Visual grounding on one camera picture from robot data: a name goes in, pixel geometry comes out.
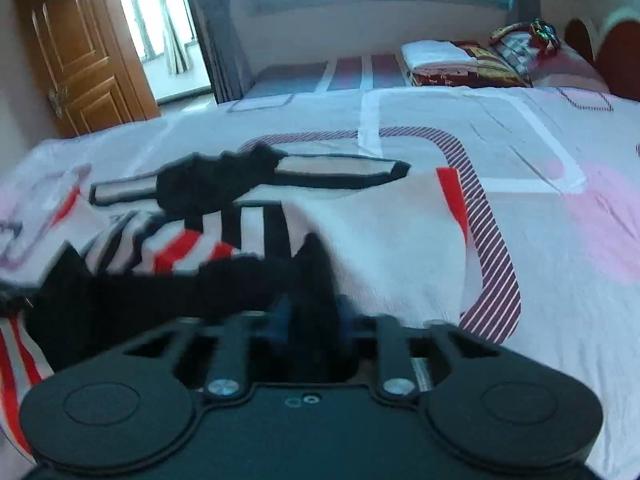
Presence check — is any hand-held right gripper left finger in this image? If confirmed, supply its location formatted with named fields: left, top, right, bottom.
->
left=120, top=297, right=293, bottom=400

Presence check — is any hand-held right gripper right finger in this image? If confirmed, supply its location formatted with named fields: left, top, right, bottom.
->
left=335, top=297, right=506, bottom=402

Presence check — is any striped knit sweater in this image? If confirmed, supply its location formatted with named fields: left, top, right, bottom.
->
left=0, top=142, right=471, bottom=456

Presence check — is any small bed with striped sheet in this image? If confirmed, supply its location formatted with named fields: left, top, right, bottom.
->
left=242, top=52, right=408, bottom=99

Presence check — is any bed with patterned sheet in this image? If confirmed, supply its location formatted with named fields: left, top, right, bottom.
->
left=0, top=85, right=640, bottom=480

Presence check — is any red patterned folded blanket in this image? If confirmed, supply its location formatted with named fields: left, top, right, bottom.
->
left=407, top=42, right=531, bottom=88

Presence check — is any white folded cloth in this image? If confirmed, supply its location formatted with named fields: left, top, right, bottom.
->
left=401, top=40, right=476, bottom=73

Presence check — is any grey curtain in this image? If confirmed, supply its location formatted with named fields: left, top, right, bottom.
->
left=182, top=0, right=253, bottom=103

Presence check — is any white sheer curtain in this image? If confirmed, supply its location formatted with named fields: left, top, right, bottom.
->
left=150, top=0, right=193, bottom=75

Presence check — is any plaid pillow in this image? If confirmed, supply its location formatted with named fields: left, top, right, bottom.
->
left=490, top=22, right=611, bottom=93

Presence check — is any brown wooden door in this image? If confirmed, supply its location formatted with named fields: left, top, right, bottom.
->
left=12, top=0, right=161, bottom=138

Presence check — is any balcony window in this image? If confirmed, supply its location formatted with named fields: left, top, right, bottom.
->
left=100, top=0, right=166, bottom=63

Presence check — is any shiny colourful ribbon bundle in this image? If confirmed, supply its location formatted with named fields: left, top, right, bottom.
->
left=530, top=19, right=563, bottom=56

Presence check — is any red wooden headboard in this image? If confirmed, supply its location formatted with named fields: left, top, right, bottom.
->
left=565, top=7, right=640, bottom=111

